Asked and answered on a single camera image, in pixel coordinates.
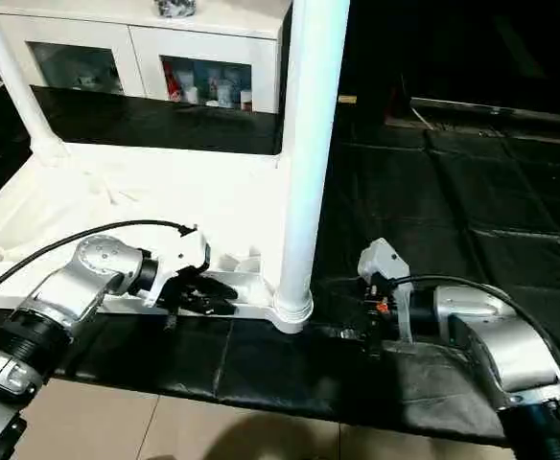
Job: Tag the white compartment tray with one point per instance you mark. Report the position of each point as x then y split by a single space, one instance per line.
165 201

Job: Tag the white plastic table leg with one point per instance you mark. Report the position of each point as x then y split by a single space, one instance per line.
16 81
304 144

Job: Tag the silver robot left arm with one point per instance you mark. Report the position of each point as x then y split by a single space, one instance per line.
79 283

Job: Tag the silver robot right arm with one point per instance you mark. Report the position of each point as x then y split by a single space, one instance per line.
501 335

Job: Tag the black work mat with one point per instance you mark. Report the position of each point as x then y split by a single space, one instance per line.
453 211

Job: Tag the small tan tag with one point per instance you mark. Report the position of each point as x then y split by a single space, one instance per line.
347 99

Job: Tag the small red bottle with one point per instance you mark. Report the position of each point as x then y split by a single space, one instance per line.
174 89

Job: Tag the long black bar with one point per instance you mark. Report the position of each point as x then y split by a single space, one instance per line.
501 108

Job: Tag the white glass-door cabinet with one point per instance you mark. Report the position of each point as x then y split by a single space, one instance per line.
136 43

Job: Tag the silver crumpled object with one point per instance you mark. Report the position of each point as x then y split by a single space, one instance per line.
175 7

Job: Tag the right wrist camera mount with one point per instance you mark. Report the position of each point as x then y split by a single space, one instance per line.
381 259

